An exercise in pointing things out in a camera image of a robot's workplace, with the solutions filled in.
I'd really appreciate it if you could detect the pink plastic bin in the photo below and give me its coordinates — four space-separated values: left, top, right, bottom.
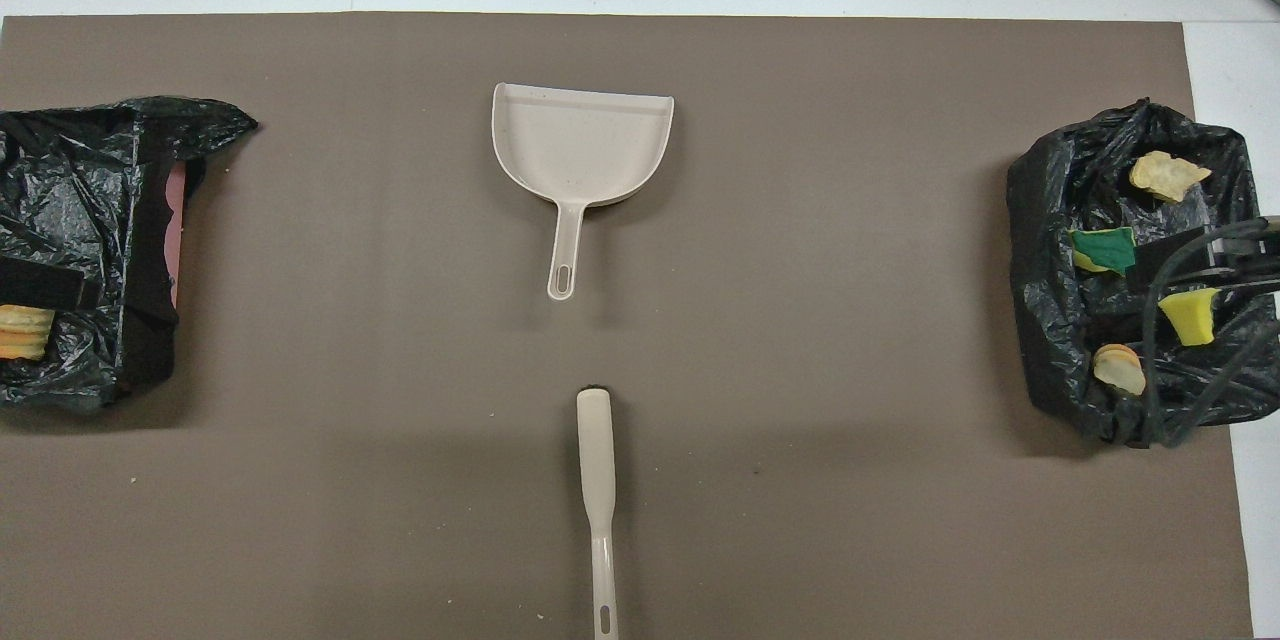
164 160 189 306

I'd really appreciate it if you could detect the beige stone-like foam chunk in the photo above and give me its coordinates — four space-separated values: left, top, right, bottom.
0 304 57 362

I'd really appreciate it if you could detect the black trash bag over pink bin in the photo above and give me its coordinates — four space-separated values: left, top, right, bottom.
0 96 259 413

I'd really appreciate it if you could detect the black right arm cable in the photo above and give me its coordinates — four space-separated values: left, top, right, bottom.
1140 216 1280 448

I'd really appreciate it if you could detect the black trash bag lined bin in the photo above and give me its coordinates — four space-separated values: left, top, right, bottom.
1006 98 1280 448

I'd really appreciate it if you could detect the striped orange foam roll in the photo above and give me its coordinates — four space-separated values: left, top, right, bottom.
1129 150 1212 203
1092 344 1147 397

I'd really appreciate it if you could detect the beige plastic dustpan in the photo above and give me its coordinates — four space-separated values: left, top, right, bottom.
491 82 676 302

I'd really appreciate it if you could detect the small yellow sponge piece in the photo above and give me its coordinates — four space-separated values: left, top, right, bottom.
1158 287 1222 347

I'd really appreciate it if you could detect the beige brush with black bristles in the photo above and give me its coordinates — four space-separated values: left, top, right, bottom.
576 385 620 640

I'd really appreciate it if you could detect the brown paper table mat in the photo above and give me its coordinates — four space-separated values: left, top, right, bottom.
0 12 1256 640

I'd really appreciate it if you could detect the yellow green-backed sponge piece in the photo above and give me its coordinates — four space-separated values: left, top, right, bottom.
1068 226 1138 274

